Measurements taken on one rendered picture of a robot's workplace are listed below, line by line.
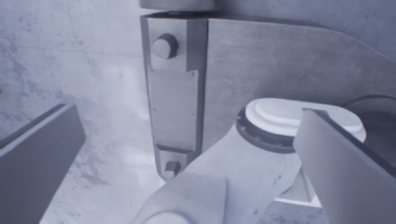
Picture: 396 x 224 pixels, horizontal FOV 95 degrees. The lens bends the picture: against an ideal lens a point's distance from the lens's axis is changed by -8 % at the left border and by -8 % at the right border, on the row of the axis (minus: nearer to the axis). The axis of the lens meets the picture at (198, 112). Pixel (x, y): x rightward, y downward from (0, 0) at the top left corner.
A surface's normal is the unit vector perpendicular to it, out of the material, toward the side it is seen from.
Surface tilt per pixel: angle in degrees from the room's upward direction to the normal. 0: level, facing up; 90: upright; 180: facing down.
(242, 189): 90
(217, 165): 90
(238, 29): 0
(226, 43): 0
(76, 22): 0
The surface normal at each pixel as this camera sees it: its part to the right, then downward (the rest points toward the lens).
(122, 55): -0.20, 0.51
